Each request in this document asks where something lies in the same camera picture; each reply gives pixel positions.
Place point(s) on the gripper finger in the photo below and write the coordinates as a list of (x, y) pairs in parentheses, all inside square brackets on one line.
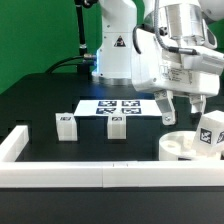
[(164, 102), (198, 104)]

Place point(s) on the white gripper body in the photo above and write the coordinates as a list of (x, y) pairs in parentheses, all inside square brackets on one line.
[(155, 69)]

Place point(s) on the white marker sheet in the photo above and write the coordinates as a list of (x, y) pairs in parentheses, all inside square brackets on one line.
[(136, 107)]

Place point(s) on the white U-shaped fence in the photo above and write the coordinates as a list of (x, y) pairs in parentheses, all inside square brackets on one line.
[(15, 174)]

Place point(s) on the white round stool seat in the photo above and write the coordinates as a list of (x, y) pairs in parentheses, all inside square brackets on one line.
[(176, 146)]

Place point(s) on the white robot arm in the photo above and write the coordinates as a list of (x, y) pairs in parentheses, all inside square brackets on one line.
[(178, 25)]

